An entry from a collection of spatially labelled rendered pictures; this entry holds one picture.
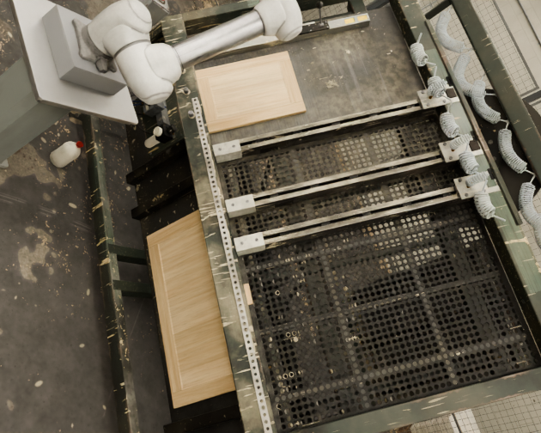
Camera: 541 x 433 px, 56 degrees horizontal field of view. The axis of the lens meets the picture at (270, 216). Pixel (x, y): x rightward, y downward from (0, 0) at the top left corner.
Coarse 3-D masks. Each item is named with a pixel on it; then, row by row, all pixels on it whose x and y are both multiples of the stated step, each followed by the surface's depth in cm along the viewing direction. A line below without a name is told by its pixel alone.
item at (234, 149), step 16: (448, 80) 224; (432, 96) 235; (368, 112) 239; (384, 112) 241; (400, 112) 239; (416, 112) 240; (432, 112) 244; (304, 128) 237; (320, 128) 237; (336, 128) 236; (352, 128) 240; (368, 128) 244; (224, 144) 235; (240, 144) 237; (256, 144) 235; (272, 144) 236; (288, 144) 239; (224, 160) 238
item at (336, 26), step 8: (352, 16) 265; (368, 16) 264; (336, 24) 263; (344, 24) 263; (352, 24) 263; (360, 24) 265; (368, 24) 266; (320, 32) 263; (328, 32) 264; (336, 32) 266; (256, 40) 261; (264, 40) 261; (272, 40) 260; (280, 40) 261; (296, 40) 264; (232, 48) 259; (240, 48) 260; (248, 48) 261; (256, 48) 262; (216, 56) 261; (224, 56) 262
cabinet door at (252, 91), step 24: (216, 72) 257; (240, 72) 257; (264, 72) 256; (288, 72) 255; (216, 96) 252; (240, 96) 251; (264, 96) 251; (288, 96) 250; (216, 120) 246; (240, 120) 246; (264, 120) 246
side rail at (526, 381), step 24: (480, 384) 195; (504, 384) 195; (528, 384) 194; (384, 408) 193; (408, 408) 193; (432, 408) 192; (456, 408) 192; (312, 432) 191; (336, 432) 190; (360, 432) 190
